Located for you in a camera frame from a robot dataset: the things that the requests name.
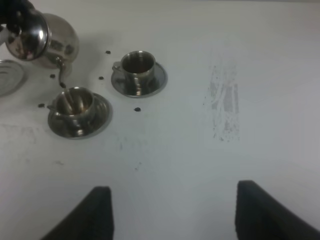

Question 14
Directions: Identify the near stainless steel teacup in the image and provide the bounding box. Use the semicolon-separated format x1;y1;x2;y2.
47;86;94;121

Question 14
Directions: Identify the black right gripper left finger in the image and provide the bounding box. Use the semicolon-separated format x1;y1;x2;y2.
43;186;115;240

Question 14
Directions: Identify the near stainless steel saucer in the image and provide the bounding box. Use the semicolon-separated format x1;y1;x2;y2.
47;93;113;139

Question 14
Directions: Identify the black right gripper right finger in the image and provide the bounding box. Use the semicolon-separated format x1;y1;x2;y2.
234;180;320;240

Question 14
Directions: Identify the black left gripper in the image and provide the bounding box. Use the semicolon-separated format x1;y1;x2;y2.
0;0;34;33

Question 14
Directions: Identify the stainless steel teapot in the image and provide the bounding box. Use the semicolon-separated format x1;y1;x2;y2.
4;9;81;89

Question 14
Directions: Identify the far stainless steel saucer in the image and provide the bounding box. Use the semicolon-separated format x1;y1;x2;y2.
111;61;168;98

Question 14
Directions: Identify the stainless steel teacup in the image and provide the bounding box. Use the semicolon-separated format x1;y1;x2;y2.
112;50;156;96
47;86;94;121

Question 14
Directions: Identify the stainless steel saucer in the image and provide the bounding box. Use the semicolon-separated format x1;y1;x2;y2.
47;93;113;139
111;61;168;98

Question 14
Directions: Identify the far stainless steel teacup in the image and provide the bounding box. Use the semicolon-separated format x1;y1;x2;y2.
112;50;156;96

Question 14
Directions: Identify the steel teapot tray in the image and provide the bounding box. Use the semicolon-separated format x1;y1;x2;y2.
0;59;28;98

